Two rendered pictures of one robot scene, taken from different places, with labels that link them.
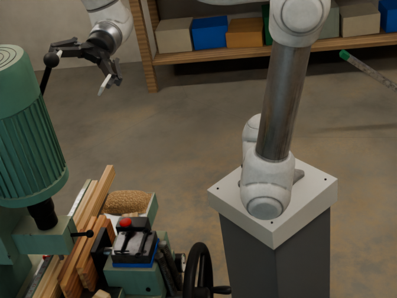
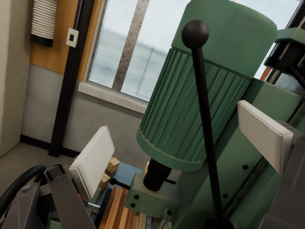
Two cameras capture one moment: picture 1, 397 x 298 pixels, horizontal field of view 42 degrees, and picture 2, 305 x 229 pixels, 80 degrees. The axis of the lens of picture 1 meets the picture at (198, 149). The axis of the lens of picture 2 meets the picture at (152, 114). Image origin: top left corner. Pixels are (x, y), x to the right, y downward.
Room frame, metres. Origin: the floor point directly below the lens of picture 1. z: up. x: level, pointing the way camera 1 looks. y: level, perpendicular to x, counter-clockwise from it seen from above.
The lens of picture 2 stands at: (1.34, 0.20, 1.41)
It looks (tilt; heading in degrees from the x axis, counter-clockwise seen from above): 20 degrees down; 161
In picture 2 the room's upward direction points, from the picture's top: 22 degrees clockwise
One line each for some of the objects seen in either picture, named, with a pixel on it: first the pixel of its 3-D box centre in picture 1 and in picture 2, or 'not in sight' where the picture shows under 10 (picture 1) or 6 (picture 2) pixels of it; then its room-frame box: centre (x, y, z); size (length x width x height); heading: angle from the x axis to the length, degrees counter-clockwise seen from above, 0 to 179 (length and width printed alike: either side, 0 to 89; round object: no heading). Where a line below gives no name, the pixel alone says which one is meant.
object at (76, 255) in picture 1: (82, 255); (120, 226); (1.00, 0.35, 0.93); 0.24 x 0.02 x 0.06; 166
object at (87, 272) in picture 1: (100, 253); (103, 220); (0.99, 0.30, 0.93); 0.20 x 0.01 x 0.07; 166
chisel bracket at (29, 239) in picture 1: (46, 236); (152, 198); (0.98, 0.41, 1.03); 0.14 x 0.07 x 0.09; 76
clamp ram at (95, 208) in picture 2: (113, 252); (91, 208); (0.97, 0.26, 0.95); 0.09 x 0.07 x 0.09; 166
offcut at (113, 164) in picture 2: not in sight; (112, 165); (0.75, 0.32, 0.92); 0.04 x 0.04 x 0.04; 45
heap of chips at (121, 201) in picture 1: (125, 198); not in sight; (1.22, 0.24, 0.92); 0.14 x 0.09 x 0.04; 76
